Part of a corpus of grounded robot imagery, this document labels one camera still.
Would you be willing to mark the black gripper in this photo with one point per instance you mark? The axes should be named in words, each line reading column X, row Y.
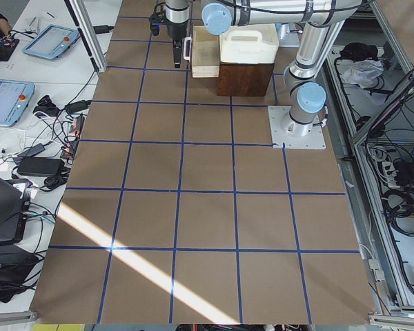
column 176, row 30

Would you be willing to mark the aluminium frame post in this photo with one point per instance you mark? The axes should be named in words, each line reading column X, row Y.
column 81, row 19

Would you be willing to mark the light wooden drawer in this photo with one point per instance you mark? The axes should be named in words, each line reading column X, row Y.
column 205, row 54

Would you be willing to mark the white plastic tray bin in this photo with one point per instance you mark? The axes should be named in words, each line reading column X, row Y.
column 253, row 44

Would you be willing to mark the black monitor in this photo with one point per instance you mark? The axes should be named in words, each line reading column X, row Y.
column 14, row 202

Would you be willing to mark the black white cloth pile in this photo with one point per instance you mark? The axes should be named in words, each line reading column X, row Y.
column 366, row 67

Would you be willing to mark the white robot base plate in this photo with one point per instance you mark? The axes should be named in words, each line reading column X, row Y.
column 286, row 133

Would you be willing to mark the black power brick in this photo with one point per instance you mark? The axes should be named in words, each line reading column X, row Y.
column 40, row 167

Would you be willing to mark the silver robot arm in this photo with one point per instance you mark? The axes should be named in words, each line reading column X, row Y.
column 322, row 22

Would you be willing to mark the blue teach pendant near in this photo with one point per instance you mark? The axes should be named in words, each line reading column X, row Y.
column 14, row 98

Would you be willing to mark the dark wooden cabinet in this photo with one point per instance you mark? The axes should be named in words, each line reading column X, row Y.
column 244, row 80

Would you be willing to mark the blue teach pendant far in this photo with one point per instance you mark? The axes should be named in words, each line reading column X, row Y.
column 52, row 42

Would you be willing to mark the white drawer handle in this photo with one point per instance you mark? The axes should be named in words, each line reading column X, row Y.
column 187, row 48

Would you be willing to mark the blue teach pendant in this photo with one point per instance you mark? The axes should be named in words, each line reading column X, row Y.
column 52, row 42
column 14, row 98

